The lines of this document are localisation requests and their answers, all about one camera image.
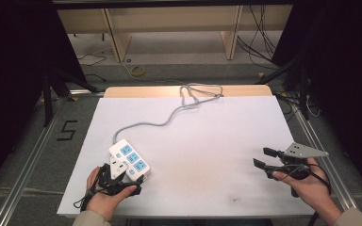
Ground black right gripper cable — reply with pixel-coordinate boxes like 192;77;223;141
274;163;333;226

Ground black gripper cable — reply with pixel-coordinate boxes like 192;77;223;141
73;170;103;213
274;163;333;226

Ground person's right hand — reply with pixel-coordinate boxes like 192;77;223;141
271;157;343;224

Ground wooden table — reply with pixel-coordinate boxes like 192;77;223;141
103;84;273;99

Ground yellow tape roll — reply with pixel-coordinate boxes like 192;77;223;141
130;65;146;78

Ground black curtain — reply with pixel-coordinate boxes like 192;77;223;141
0;0;88;197
271;0;362;202

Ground black metal stand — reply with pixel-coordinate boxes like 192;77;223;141
256;55;311;121
41;68;99;128

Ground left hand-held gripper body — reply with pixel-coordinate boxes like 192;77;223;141
89;155;145;198

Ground wooden shelf frame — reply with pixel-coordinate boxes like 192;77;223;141
57;4;294;63

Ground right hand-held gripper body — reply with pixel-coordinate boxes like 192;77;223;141
272;142;330;199

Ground thin black floor cable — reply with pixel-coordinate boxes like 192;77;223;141
76;52;107;83

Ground bundle of black cables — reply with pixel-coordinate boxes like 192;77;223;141
236;4;281;71

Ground white floor cable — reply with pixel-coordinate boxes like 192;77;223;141
119;46;183;85

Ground white board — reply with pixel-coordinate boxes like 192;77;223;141
57;95;316;219

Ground white power strip blue sockets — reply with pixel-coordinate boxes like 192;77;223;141
107;138;152;183

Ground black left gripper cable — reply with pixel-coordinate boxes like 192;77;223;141
73;170;103;213

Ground person's left hand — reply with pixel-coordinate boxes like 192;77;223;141
85;166;138;223

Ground aluminium floor rail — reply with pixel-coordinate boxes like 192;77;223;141
0;97;69;226
290;102;357;212

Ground grey power strip cable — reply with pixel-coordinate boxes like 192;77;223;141
112;83;224;144

